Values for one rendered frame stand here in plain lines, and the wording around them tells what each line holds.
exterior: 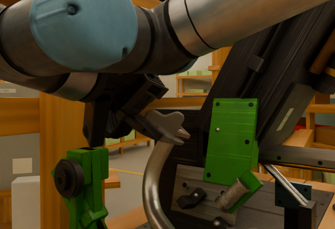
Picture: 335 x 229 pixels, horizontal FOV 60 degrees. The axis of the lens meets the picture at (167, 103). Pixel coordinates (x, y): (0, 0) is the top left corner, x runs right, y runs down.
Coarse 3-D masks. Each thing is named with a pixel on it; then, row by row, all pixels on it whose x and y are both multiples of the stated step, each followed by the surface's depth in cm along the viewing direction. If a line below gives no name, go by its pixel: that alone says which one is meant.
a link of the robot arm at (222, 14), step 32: (192, 0) 29; (224, 0) 27; (256, 0) 25; (288, 0) 25; (320, 0) 25; (160, 32) 31; (192, 32) 29; (224, 32) 29; (160, 64) 33; (192, 64) 38
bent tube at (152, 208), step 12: (180, 132) 50; (156, 144) 53; (168, 144) 51; (156, 156) 52; (156, 168) 52; (144, 180) 53; (156, 180) 52; (144, 192) 52; (156, 192) 52; (144, 204) 51; (156, 204) 50; (156, 216) 48; (156, 228) 47; (168, 228) 46
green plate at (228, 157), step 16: (224, 112) 72; (240, 112) 70; (256, 112) 68; (224, 128) 71; (240, 128) 69; (208, 144) 72; (224, 144) 70; (240, 144) 68; (256, 144) 72; (208, 160) 71; (224, 160) 69; (240, 160) 67; (256, 160) 72; (208, 176) 70; (224, 176) 68; (240, 176) 66
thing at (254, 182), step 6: (246, 174) 65; (252, 174) 64; (246, 180) 65; (252, 180) 64; (258, 180) 63; (252, 186) 64; (258, 186) 63; (252, 192) 63; (240, 198) 64; (246, 198) 64; (234, 204) 65; (240, 204) 64; (234, 210) 65
